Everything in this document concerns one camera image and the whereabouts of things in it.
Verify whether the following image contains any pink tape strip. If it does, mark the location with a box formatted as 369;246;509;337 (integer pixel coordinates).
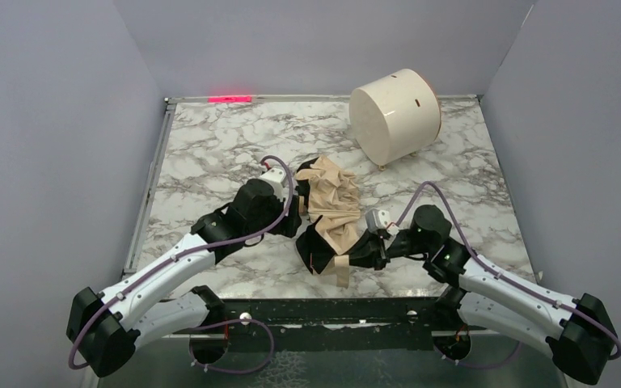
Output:
207;95;252;103

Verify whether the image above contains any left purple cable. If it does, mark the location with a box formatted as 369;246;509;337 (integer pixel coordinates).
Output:
67;155;297;376

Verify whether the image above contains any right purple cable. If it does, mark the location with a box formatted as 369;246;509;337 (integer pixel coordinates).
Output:
393;180;621;372

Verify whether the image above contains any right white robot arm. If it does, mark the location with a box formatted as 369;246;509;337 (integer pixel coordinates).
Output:
349;205;617;385

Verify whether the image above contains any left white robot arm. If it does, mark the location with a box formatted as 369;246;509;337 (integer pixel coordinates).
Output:
65;168;300;377

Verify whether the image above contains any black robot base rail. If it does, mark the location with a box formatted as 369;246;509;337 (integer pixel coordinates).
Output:
183;297;472;364

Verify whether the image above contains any purple cable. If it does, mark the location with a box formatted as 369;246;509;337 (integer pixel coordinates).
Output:
393;180;621;372
67;155;297;376

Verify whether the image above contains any cream cylindrical umbrella stand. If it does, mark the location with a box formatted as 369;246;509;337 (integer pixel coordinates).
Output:
349;69;442;167

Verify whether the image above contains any beige folding umbrella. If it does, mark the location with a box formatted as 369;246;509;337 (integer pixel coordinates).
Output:
294;155;370;289

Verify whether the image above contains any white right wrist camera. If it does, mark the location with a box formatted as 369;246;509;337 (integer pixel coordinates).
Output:
365;209;399;239

